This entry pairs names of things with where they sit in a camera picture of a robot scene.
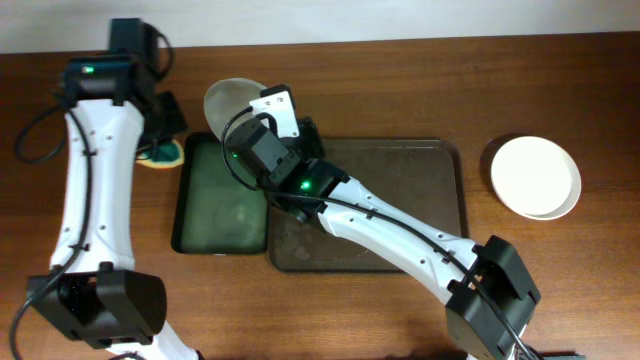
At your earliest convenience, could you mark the green and yellow sponge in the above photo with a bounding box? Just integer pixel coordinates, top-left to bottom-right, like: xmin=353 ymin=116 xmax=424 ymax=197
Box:
xmin=136 ymin=139 xmax=185 ymax=170

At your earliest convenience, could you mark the white plate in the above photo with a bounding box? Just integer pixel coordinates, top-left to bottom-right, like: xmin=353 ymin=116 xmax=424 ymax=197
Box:
xmin=489 ymin=136 xmax=582 ymax=221
xmin=203 ymin=78 xmax=266 ymax=142

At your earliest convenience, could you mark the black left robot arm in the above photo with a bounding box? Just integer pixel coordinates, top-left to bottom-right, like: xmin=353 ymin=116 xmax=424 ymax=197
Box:
xmin=25 ymin=54 xmax=201 ymax=359

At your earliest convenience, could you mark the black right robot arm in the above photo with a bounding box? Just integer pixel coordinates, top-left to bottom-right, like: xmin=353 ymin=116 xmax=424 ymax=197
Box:
xmin=220 ymin=114 xmax=541 ymax=359

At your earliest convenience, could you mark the small black water tray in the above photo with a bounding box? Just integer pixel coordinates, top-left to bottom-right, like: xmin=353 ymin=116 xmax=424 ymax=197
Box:
xmin=171 ymin=132 xmax=270 ymax=255

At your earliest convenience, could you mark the large brown tray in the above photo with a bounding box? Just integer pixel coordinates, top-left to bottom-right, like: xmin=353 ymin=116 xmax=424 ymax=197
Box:
xmin=267 ymin=139 xmax=469 ymax=273

